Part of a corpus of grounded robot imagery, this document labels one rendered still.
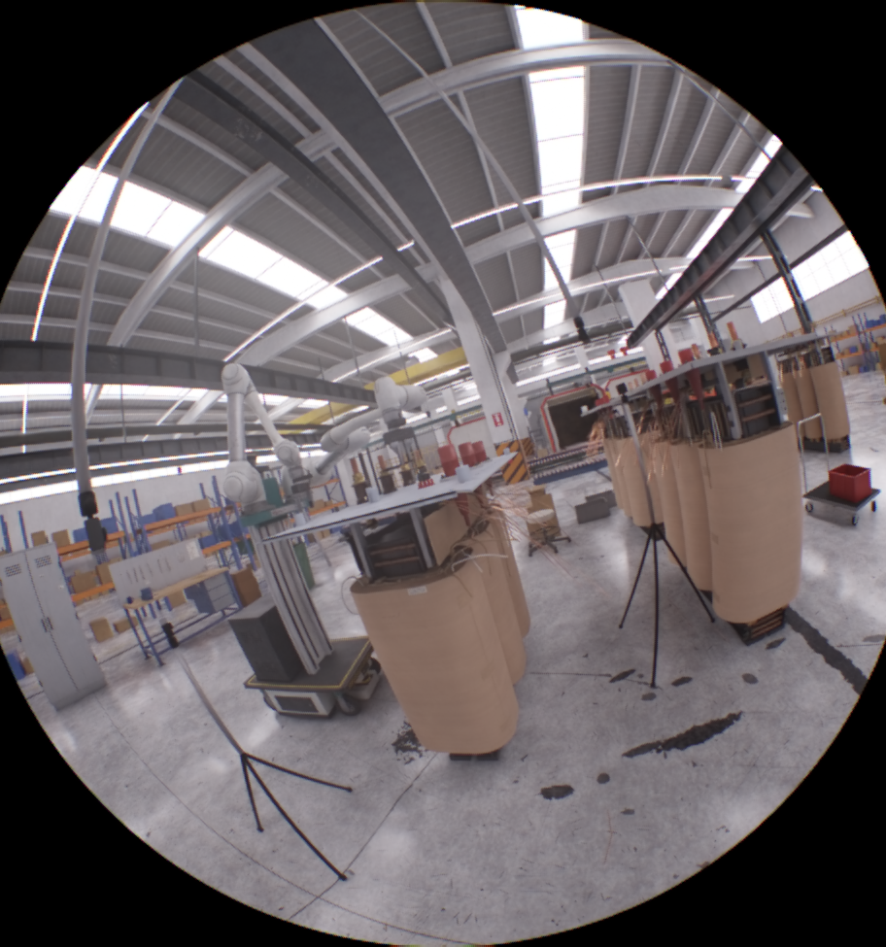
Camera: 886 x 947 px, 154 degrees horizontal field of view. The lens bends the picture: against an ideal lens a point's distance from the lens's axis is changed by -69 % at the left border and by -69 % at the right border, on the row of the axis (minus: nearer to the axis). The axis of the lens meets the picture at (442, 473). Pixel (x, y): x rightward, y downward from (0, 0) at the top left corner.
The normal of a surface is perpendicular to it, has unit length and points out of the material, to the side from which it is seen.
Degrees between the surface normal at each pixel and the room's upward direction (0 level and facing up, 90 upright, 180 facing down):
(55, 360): 90
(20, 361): 90
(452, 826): 0
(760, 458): 90
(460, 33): 174
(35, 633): 90
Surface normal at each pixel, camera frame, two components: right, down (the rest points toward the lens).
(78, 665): 0.91, -0.26
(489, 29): 0.37, 0.93
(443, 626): 0.04, 0.02
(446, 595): 0.31, -0.07
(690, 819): -0.29, -0.96
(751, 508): -0.58, 0.20
